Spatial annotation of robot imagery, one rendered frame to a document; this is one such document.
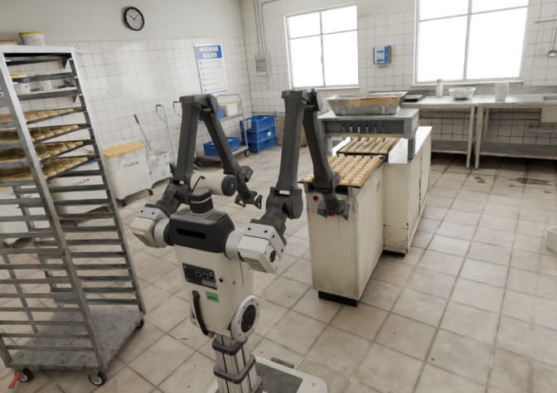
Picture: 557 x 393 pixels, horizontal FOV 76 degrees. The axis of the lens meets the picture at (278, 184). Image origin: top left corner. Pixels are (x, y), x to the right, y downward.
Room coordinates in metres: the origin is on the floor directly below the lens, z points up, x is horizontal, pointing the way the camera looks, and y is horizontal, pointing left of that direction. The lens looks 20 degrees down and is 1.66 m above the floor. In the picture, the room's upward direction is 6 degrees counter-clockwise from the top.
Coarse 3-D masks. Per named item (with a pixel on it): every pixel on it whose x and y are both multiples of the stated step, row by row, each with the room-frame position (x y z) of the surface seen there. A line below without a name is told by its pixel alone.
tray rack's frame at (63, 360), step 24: (0, 48) 1.57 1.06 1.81; (24, 48) 1.69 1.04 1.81; (48, 48) 1.84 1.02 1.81; (0, 240) 1.89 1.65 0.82; (72, 312) 2.06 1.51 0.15; (96, 312) 2.04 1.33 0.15; (120, 312) 2.01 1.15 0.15; (0, 336) 1.67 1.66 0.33; (120, 336) 1.78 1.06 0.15; (24, 360) 1.66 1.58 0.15; (48, 360) 1.64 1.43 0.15; (72, 360) 1.62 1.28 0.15; (96, 360) 1.60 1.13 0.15
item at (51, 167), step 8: (56, 160) 1.96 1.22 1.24; (64, 160) 1.95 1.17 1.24; (72, 160) 1.93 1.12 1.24; (80, 160) 1.92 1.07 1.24; (0, 168) 1.90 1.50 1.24; (8, 168) 1.88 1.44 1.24; (16, 168) 1.86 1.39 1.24; (24, 168) 1.84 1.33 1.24; (48, 168) 1.78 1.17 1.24; (56, 168) 1.76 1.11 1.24; (64, 168) 1.77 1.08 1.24; (0, 176) 1.73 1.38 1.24; (8, 176) 1.72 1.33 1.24; (16, 176) 1.71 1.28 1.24; (24, 176) 1.70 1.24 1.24; (48, 176) 1.68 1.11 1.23
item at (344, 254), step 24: (336, 192) 2.03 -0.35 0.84; (360, 192) 2.02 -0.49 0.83; (312, 216) 2.10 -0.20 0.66; (336, 216) 2.02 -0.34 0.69; (360, 216) 2.00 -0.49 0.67; (312, 240) 2.10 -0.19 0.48; (336, 240) 2.02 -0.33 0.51; (360, 240) 1.99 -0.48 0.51; (312, 264) 2.11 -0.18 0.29; (336, 264) 2.02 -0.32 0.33; (360, 264) 1.98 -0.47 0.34; (312, 288) 2.12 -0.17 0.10; (336, 288) 2.03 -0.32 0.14; (360, 288) 1.97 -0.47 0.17
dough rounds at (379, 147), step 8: (352, 144) 2.86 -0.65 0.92; (360, 144) 2.87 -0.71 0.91; (368, 144) 2.84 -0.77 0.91; (376, 144) 2.81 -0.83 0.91; (384, 144) 2.78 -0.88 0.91; (392, 144) 2.79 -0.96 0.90; (352, 152) 2.67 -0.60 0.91; (360, 152) 2.64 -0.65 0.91; (368, 152) 2.61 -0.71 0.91; (376, 152) 2.58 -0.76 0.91; (384, 152) 2.54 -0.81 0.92
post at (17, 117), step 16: (0, 64) 1.55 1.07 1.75; (0, 80) 1.55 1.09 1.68; (16, 96) 1.57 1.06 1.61; (16, 112) 1.54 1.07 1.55; (16, 128) 1.55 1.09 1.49; (32, 144) 1.57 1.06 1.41; (32, 160) 1.54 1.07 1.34; (32, 176) 1.55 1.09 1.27; (48, 192) 1.57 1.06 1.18; (48, 208) 1.54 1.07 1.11; (64, 240) 1.56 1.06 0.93; (64, 256) 1.55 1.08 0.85; (80, 288) 1.57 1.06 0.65; (80, 304) 1.55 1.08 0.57; (96, 336) 1.56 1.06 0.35; (96, 352) 1.55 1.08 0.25
